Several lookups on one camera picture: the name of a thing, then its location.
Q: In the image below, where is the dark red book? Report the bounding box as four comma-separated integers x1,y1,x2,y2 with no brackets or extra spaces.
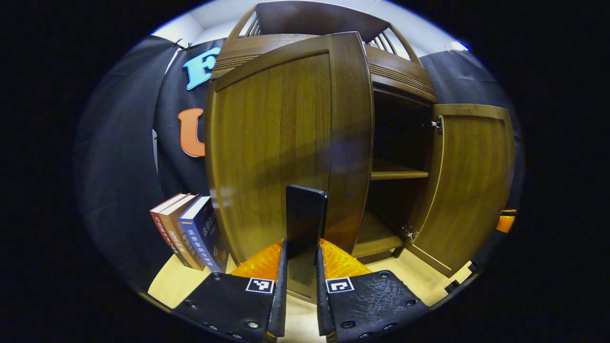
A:
150,192,192,267

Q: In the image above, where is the blue hardcover book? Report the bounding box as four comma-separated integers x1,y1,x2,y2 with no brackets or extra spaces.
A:
179,196,228,273

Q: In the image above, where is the wooden shoe cabinet door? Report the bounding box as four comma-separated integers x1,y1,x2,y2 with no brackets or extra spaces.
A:
404,103,517,278
204,31,375,303

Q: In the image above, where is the wooden double-door shoe cabinet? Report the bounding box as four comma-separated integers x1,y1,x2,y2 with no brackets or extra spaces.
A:
210,0,439,265

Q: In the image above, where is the orange brown book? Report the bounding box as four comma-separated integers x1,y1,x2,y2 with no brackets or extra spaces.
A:
159,194,206,271

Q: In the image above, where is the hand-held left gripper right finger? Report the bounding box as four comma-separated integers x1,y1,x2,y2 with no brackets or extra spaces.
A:
315,238,432,343

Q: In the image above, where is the black door handle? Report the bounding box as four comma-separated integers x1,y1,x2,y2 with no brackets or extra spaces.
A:
285,184,329,286

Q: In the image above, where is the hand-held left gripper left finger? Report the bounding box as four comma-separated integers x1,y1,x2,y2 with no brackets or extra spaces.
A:
174,238,288,343

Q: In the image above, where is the wooden inner shelf board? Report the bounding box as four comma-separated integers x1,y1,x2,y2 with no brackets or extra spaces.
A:
371,159,430,181

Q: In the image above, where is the black backdrop cloth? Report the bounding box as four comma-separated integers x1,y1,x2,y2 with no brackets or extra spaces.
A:
74,34,525,291

